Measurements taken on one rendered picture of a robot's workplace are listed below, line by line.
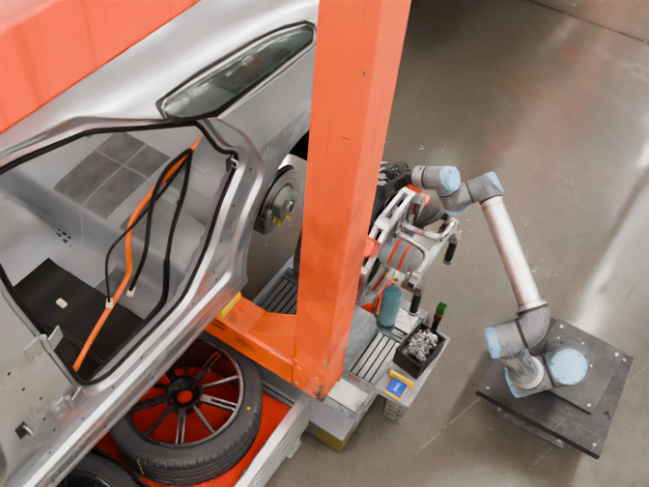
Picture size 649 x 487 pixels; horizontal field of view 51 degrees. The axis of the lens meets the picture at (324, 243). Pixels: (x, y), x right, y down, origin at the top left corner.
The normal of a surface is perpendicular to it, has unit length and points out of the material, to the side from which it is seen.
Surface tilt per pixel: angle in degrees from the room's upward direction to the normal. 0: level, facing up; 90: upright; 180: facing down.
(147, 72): 37
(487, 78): 0
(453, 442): 0
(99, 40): 90
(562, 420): 0
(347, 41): 90
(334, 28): 90
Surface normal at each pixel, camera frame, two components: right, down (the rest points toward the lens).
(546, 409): 0.07, -0.64
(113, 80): 0.57, -0.33
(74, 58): 0.84, 0.45
